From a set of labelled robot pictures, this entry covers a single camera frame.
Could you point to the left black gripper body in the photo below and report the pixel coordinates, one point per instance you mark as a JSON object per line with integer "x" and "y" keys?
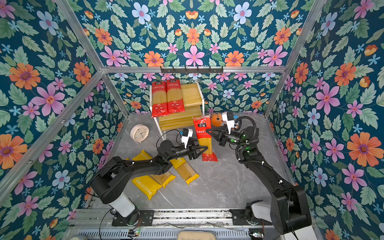
{"x": 179, "y": 152}

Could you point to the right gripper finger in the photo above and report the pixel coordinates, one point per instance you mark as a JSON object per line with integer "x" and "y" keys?
{"x": 220, "y": 140}
{"x": 216, "y": 131}

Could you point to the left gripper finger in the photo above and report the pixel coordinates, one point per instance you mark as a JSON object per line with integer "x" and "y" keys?
{"x": 199, "y": 148}
{"x": 197, "y": 153}

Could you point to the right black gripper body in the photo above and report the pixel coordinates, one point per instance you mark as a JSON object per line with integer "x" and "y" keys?
{"x": 236, "y": 138}

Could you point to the red spaghetti bag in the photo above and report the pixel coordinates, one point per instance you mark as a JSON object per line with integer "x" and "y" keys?
{"x": 174, "y": 97}
{"x": 159, "y": 100}
{"x": 202, "y": 124}

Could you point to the yellow pasta bag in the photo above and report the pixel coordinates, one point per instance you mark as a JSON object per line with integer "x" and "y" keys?
{"x": 164, "y": 179}
{"x": 185, "y": 170}
{"x": 147, "y": 185}

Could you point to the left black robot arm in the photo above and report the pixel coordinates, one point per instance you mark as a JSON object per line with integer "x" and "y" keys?
{"x": 110, "y": 181}

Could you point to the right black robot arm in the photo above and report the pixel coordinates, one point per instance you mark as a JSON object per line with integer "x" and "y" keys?
{"x": 288, "y": 209}

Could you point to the yellow wooden two-tier shelf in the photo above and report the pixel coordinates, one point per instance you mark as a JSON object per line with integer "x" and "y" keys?
{"x": 194, "y": 103}

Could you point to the orange fish plush toy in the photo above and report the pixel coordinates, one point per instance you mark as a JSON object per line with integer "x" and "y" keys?
{"x": 217, "y": 120}

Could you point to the pink round alarm clock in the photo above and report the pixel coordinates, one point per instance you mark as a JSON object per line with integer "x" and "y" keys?
{"x": 139, "y": 133}

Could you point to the beige padded object bottom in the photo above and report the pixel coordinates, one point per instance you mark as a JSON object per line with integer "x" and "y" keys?
{"x": 196, "y": 235}

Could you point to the white box bottom right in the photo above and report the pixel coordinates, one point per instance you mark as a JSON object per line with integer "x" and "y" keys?
{"x": 307, "y": 233}

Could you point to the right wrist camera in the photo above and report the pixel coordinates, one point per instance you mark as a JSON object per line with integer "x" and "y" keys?
{"x": 229, "y": 119}

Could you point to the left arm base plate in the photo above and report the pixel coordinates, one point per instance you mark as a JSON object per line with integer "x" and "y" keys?
{"x": 136, "y": 218}

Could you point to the black wall hook rail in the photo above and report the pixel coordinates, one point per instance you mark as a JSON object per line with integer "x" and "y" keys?
{"x": 190, "y": 70}

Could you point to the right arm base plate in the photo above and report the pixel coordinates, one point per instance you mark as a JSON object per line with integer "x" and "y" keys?
{"x": 245, "y": 218}

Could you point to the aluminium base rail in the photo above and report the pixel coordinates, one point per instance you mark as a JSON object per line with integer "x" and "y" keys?
{"x": 194, "y": 218}

